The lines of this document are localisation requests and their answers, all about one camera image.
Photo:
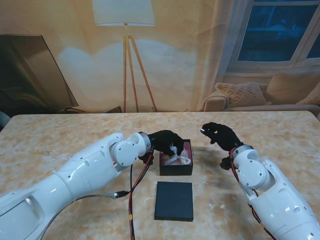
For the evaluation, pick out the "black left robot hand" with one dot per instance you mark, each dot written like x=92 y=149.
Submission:
x=163 y=141

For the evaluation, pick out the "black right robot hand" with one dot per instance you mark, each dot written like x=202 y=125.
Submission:
x=222 y=136

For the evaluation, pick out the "white plastic bag orange logo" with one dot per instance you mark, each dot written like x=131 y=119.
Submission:
x=182 y=158

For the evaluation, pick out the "black gift box lid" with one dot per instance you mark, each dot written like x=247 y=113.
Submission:
x=173 y=201

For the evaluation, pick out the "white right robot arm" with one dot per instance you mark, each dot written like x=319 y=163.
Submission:
x=270 y=190

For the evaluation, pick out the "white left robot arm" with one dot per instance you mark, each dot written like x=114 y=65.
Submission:
x=75 y=175

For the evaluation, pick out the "black gift box pink inside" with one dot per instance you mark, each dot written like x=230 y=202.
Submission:
x=176 y=171

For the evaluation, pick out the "beige knitted cushion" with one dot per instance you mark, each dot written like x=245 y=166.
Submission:
x=312 y=98
x=242 y=93

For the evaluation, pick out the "beige sofa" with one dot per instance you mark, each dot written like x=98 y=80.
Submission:
x=275 y=108

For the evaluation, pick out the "plain tan cushion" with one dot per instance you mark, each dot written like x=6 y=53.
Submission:
x=287 y=85

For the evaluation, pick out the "white framed window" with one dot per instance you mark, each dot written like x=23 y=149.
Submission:
x=270 y=32

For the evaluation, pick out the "white shade tripod floor lamp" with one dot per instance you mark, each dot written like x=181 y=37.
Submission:
x=123 y=12

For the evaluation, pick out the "dark flat television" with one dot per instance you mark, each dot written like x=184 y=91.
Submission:
x=25 y=75

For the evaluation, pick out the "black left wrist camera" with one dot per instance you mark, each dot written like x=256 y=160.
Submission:
x=146 y=160

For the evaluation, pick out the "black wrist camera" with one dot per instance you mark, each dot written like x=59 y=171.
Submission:
x=146 y=160
x=226 y=163

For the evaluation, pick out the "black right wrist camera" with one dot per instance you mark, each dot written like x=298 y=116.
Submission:
x=226 y=163

